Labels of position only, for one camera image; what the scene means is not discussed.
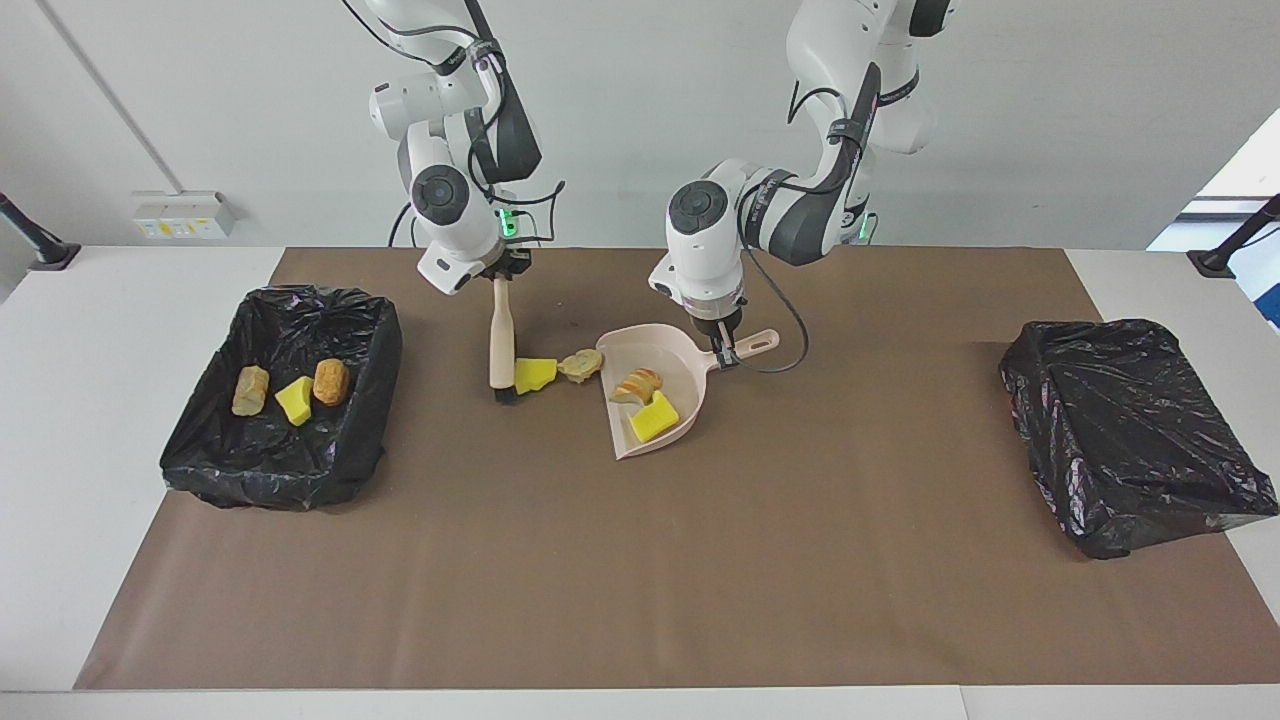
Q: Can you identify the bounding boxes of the beige brush black bristles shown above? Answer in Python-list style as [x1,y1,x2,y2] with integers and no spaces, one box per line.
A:
[488,275,521,405]

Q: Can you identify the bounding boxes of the pink plastic dustpan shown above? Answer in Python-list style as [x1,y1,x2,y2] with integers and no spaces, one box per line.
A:
[596,323,781,460]

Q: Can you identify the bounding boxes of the notched yellow sponge piece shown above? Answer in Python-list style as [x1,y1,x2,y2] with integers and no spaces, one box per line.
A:
[628,390,681,444]

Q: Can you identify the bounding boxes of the brown fried bun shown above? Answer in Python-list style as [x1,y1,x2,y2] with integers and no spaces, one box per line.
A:
[313,358,351,407]

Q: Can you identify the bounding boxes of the small yellow sponge wedge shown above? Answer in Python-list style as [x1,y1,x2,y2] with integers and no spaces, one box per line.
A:
[274,376,315,428]

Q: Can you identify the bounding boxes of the pale bread chunk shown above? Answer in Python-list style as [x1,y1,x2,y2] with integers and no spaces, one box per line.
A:
[232,365,271,418]

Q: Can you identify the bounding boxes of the black bag lined bin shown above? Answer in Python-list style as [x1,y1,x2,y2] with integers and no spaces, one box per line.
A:
[998,318,1280,561]
[160,285,403,511]

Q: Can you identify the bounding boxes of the brown table mat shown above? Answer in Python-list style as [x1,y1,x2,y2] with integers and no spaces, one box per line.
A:
[75,247,1280,691]

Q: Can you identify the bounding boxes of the black stand base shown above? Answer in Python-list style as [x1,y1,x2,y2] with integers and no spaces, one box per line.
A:
[1187,195,1280,279]
[0,192,81,271]

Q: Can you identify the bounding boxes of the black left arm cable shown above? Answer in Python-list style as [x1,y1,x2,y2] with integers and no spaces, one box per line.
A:
[735,60,886,376]

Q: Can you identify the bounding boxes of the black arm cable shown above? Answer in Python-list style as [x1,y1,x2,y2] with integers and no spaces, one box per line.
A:
[340,0,567,247]
[735,60,886,376]

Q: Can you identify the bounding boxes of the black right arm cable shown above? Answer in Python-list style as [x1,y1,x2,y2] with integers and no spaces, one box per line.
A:
[340,0,567,247]

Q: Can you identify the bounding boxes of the white wall socket strip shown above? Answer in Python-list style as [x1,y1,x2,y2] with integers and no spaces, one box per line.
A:
[133,190,238,241]

